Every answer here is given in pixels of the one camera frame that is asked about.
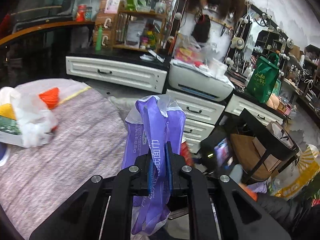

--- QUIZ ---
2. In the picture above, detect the green spray bottle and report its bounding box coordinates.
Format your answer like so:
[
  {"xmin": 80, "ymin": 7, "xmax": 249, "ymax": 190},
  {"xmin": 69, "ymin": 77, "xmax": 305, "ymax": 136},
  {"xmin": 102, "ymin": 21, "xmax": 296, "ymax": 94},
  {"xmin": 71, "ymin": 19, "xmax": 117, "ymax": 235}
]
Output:
[{"xmin": 95, "ymin": 26, "xmax": 103, "ymax": 51}]

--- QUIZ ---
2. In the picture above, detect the white green cardboard box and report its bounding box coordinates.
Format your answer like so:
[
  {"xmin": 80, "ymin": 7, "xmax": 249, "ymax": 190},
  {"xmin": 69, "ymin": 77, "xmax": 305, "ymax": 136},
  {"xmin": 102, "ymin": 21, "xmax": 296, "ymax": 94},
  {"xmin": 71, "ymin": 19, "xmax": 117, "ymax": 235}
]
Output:
[{"xmin": 0, "ymin": 116, "xmax": 24, "ymax": 147}]

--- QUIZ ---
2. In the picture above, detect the pink grey tablecloth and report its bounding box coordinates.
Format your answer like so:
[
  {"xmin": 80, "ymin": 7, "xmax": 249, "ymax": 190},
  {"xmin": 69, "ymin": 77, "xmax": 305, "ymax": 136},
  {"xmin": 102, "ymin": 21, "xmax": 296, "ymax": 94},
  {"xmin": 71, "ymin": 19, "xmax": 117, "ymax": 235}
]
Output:
[{"xmin": 1, "ymin": 86, "xmax": 127, "ymax": 239}]

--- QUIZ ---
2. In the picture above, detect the white printer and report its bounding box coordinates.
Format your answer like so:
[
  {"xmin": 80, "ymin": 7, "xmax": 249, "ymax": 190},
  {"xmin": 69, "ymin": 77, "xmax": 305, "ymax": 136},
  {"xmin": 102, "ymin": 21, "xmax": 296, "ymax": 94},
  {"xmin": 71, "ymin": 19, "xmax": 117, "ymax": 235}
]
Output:
[{"xmin": 168, "ymin": 59, "xmax": 234, "ymax": 102}]

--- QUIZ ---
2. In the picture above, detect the green tote bag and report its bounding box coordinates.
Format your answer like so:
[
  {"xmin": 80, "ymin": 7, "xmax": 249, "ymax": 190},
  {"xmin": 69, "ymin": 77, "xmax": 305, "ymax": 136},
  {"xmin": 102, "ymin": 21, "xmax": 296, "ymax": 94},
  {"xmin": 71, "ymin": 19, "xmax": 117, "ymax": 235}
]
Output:
[{"xmin": 246, "ymin": 53, "xmax": 279, "ymax": 103}]

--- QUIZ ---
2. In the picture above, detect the white plastic bag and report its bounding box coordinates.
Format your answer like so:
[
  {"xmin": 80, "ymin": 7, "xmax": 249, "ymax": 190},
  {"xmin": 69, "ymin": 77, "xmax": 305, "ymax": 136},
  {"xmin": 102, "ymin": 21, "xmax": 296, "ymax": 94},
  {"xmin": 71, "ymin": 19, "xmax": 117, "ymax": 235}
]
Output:
[{"xmin": 1, "ymin": 87, "xmax": 58, "ymax": 148}]

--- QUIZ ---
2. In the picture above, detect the white long desk drawer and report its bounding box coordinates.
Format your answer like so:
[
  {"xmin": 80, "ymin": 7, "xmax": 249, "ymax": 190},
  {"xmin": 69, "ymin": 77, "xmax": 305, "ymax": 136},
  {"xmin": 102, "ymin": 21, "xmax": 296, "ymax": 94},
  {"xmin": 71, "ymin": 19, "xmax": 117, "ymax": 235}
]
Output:
[{"xmin": 66, "ymin": 56, "xmax": 167, "ymax": 94}]

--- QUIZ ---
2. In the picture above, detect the white drawer cabinet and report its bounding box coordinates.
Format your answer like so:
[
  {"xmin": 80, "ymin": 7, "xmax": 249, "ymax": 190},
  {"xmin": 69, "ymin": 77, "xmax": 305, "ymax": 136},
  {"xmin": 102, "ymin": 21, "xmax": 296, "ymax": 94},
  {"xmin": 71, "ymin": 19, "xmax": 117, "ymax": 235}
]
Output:
[{"xmin": 166, "ymin": 89, "xmax": 225, "ymax": 153}]

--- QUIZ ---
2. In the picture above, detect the orange wrapper piece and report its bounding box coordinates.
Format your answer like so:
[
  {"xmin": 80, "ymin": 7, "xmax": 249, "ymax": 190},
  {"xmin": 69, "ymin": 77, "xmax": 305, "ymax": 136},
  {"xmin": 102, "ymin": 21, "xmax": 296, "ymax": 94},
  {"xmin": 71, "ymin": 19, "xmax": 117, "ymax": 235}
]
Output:
[{"xmin": 39, "ymin": 87, "xmax": 60, "ymax": 109}]

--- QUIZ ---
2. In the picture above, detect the brown paper bag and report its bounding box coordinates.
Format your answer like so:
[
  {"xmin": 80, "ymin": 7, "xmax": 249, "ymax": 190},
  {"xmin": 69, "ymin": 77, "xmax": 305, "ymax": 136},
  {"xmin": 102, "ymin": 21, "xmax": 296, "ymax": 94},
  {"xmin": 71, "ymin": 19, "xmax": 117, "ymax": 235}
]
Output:
[{"xmin": 229, "ymin": 121, "xmax": 292, "ymax": 181}]

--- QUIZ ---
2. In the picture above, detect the red tin can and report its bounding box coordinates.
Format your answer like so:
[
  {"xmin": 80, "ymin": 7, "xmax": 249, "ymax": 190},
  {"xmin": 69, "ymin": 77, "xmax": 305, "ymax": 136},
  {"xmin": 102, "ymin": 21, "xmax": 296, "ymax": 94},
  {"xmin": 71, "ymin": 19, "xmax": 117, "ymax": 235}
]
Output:
[{"xmin": 75, "ymin": 4, "xmax": 87, "ymax": 22}]

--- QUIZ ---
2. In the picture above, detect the white right desk drawer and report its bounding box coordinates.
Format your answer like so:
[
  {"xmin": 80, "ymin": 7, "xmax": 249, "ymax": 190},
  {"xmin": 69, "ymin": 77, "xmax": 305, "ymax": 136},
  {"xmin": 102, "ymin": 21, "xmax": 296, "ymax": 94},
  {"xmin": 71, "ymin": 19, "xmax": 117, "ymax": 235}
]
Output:
[{"xmin": 225, "ymin": 95, "xmax": 283, "ymax": 126}]

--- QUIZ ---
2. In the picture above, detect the purple tissue pack wrapper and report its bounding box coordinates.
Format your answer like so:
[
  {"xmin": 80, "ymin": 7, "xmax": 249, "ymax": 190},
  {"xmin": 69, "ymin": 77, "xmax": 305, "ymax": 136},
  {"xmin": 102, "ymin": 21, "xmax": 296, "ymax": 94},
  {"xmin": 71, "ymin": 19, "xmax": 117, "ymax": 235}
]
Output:
[{"xmin": 121, "ymin": 94, "xmax": 186, "ymax": 236}]

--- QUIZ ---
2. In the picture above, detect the wooden desktop shelf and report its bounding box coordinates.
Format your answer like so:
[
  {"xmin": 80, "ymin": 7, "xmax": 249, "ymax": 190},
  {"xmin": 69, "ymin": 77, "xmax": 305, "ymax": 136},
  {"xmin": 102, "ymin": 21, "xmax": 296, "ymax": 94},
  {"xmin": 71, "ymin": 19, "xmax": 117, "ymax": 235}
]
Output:
[{"xmin": 111, "ymin": 9, "xmax": 167, "ymax": 52}]

